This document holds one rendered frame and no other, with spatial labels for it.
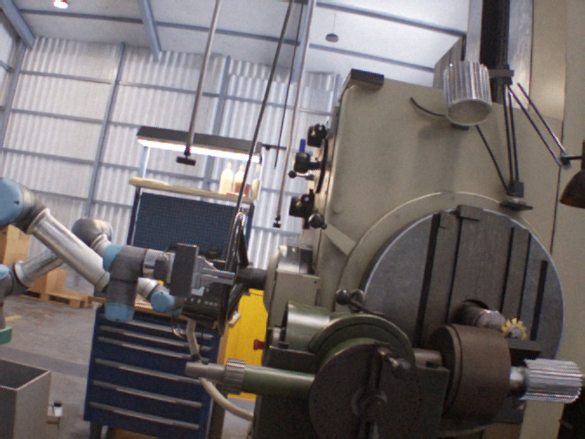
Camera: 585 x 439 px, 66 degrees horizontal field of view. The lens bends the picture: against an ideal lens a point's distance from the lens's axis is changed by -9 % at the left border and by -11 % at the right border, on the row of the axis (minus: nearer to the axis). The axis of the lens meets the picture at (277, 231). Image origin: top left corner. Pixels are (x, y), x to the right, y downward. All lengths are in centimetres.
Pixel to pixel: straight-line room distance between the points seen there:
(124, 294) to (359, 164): 68
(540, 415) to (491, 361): 62
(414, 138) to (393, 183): 14
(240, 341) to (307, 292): 296
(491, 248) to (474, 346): 37
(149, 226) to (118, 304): 227
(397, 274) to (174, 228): 244
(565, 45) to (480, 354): 105
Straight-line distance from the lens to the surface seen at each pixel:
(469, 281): 126
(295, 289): 118
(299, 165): 156
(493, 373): 98
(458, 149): 140
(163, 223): 349
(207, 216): 343
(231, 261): 132
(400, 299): 122
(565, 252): 154
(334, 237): 124
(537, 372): 109
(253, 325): 410
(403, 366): 65
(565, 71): 165
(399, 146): 135
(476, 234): 127
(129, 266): 126
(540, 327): 139
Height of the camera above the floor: 138
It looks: 3 degrees up
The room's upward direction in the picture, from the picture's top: 9 degrees clockwise
